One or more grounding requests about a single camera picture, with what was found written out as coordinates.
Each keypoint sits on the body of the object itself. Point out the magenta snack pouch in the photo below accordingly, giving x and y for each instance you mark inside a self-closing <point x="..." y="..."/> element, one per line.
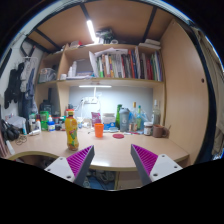
<point x="96" y="118"/>

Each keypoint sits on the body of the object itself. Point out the white-lidded brown jar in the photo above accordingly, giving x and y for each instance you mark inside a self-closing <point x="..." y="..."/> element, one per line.
<point x="148" y="129"/>

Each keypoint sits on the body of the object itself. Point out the orange plastic cup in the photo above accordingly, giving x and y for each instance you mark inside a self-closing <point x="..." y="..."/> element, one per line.
<point x="99" y="130"/>

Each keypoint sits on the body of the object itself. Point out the clear bottle yellow cap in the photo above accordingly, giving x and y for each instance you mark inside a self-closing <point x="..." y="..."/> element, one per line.
<point x="134" y="116"/>

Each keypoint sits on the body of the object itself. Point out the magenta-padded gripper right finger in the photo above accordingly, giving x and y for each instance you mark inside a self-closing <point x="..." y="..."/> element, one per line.
<point x="146" y="159"/>

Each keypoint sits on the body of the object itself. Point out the hanging dark clothes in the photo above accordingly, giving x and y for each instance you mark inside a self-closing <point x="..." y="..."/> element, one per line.
<point x="15" y="86"/>

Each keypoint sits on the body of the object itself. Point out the green glass bottle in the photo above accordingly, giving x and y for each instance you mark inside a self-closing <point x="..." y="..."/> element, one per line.
<point x="118" y="115"/>

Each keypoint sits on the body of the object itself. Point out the grey shaker bottle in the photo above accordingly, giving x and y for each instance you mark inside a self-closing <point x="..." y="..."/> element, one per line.
<point x="124" y="120"/>

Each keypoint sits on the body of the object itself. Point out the brown mug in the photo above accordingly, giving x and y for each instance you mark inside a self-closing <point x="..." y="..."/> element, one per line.
<point x="158" y="131"/>

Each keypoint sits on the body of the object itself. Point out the silver metal can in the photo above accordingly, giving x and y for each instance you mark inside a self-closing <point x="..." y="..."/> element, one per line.
<point x="34" y="132"/>

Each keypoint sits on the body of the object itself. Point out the white under-shelf light bar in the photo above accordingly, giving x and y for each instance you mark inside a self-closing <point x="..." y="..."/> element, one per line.
<point x="95" y="86"/>

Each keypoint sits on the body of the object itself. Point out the yellow-capped orange drink bottle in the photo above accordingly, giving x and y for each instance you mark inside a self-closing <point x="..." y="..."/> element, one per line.
<point x="72" y="131"/>

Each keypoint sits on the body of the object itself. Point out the ceiling tube light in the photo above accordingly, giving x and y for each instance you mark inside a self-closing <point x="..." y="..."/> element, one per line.
<point x="91" y="30"/>

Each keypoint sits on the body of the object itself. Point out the green box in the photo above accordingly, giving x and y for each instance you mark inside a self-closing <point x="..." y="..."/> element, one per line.
<point x="44" y="120"/>

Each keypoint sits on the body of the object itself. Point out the white bottle blue label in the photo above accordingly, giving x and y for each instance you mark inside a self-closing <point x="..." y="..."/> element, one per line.
<point x="51" y="125"/>

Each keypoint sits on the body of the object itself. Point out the white wall power outlet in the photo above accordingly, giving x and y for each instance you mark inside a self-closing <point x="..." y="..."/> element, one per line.
<point x="90" y="100"/>

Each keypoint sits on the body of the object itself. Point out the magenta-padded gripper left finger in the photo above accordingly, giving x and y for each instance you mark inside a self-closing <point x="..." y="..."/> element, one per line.
<point x="78" y="160"/>

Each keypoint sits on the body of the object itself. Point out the blue and white carton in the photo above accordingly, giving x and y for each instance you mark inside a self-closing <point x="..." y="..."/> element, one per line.
<point x="108" y="121"/>

